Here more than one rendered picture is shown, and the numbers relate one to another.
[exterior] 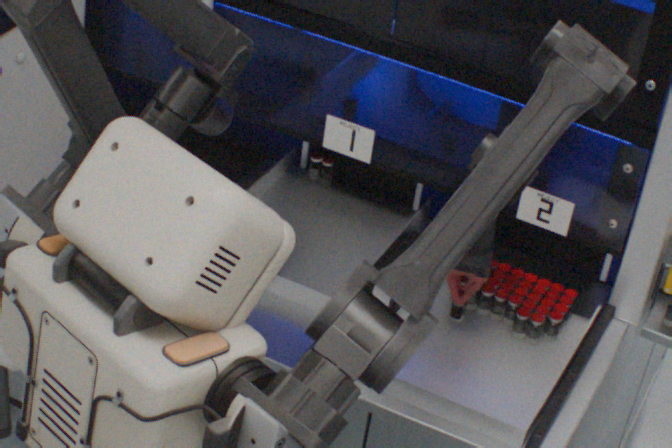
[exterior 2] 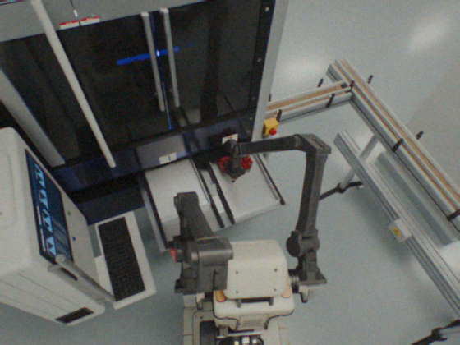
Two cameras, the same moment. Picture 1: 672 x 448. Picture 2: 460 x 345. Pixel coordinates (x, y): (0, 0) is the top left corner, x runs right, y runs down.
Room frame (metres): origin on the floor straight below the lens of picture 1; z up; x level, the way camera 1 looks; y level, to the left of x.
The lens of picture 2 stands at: (1.01, 0.49, 2.43)
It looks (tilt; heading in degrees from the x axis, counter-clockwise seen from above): 59 degrees down; 312
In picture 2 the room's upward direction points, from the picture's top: 5 degrees clockwise
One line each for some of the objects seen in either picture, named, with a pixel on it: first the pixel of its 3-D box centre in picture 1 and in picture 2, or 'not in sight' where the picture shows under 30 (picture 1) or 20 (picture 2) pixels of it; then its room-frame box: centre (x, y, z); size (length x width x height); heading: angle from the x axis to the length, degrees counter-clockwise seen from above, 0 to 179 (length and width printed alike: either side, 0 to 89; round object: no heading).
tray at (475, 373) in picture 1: (483, 341); (243, 181); (1.54, -0.24, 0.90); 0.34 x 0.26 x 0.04; 158
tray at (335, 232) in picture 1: (314, 227); (176, 185); (1.77, 0.04, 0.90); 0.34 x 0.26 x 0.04; 158
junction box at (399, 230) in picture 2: not in sight; (399, 230); (0.77, -0.89, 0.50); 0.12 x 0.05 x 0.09; 158
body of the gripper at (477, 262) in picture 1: (473, 234); (234, 166); (1.57, -0.19, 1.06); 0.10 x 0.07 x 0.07; 172
